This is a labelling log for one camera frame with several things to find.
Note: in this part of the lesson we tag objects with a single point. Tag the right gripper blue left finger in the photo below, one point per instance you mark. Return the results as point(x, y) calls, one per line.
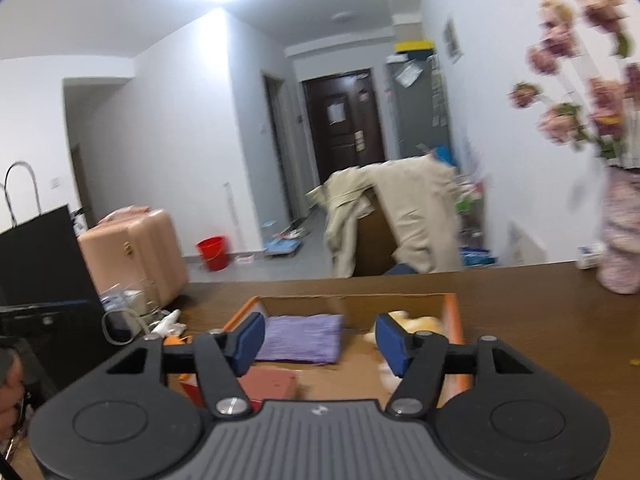
point(244, 343)

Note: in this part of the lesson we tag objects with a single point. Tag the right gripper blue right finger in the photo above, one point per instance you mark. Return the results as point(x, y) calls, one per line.
point(395, 344)

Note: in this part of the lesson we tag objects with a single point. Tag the brown pink box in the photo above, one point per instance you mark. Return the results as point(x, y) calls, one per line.
point(265, 383)

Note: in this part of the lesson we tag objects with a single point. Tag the purple knitted cloth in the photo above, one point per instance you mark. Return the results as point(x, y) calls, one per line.
point(314, 339)

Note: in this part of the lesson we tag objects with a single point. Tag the yellow plush toy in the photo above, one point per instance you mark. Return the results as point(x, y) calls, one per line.
point(416, 325)

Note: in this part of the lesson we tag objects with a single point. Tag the red orange cardboard box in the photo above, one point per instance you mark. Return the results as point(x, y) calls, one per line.
point(355, 374)

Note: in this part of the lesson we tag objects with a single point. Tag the white small toy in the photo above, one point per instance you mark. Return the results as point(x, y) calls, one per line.
point(170, 325)

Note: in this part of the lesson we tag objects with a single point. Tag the red bucket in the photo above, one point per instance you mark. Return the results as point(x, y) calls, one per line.
point(214, 253)

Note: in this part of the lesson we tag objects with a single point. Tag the brown chair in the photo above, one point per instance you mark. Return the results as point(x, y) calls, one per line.
point(376, 244)

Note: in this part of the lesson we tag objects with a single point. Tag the white blue device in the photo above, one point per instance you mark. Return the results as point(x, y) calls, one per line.
point(128, 311)

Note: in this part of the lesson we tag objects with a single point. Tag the pink suitcase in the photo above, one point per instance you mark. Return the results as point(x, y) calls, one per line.
point(134, 246)

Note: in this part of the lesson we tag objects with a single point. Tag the beige coat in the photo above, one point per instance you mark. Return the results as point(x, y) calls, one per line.
point(418, 196)

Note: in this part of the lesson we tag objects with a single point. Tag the black paper bag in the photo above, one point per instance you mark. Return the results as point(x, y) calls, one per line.
point(51, 313)

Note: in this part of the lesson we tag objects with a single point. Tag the small white box by vase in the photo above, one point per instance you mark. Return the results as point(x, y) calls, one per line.
point(590, 256)

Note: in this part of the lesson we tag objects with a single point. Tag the dark wooden door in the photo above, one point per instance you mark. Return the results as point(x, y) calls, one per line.
point(343, 118)

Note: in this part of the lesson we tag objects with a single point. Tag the grey refrigerator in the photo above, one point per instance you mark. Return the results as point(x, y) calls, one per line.
point(419, 103)

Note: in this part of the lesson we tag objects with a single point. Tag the pink textured vase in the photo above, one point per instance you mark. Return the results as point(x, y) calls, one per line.
point(618, 270)

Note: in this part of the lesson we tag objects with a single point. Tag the yellow box on fridge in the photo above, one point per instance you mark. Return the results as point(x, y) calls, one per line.
point(422, 45)

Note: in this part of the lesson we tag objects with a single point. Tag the pink artificial flowers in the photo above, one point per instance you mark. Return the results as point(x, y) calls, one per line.
point(595, 110)

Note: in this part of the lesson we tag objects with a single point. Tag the wall vent panel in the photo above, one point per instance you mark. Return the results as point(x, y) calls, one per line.
point(451, 41)

